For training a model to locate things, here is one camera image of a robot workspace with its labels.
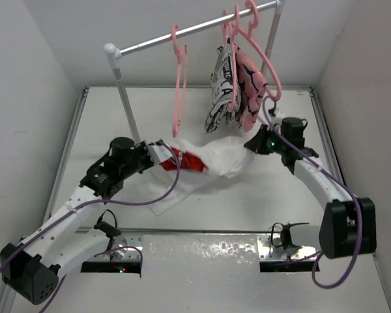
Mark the white silver clothes rack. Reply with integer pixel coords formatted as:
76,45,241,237
103,1,285,142

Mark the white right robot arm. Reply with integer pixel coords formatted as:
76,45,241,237
244,117,377,259

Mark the pink print shirt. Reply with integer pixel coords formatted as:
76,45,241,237
237,50,268,132

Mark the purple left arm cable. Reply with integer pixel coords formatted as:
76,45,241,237
0,140,181,313

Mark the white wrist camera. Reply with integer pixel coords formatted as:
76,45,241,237
263,107,285,133
147,140,173,164

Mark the pink hanger holding print shirt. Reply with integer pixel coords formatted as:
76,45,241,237
222,5,240,113

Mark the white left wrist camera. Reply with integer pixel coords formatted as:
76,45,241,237
147,140,173,164

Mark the black white print shirt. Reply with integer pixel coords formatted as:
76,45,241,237
204,45,239,133

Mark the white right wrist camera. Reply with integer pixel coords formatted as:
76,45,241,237
263,107,285,133

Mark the white red print t-shirt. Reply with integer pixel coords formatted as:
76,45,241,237
146,136,255,216

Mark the silver front mounting rail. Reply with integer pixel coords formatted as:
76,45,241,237
18,228,375,261

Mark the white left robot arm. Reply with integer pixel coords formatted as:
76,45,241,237
0,137,173,305

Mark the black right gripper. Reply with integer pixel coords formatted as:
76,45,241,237
244,124,287,155

